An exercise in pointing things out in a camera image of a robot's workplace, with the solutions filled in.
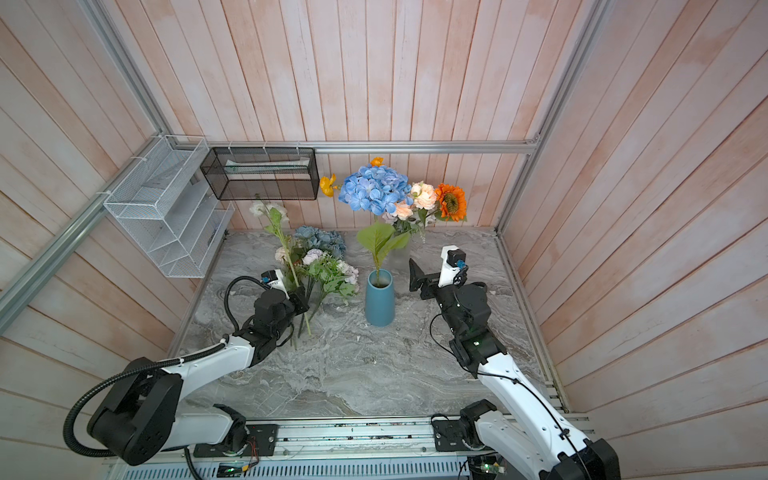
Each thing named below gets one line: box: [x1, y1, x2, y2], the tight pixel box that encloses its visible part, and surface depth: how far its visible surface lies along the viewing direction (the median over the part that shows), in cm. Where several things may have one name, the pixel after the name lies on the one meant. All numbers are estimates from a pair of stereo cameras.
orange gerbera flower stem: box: [434, 183, 467, 222], surface depth 74 cm
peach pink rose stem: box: [395, 181, 437, 222], surface depth 73 cm
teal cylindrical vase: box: [365, 269, 395, 327], surface depth 84 cm
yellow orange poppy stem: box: [320, 157, 385, 197], surface depth 87 cm
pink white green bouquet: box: [274, 246, 359, 319], surface depth 98 cm
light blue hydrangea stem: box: [338, 164, 413, 286], surface depth 66 cm
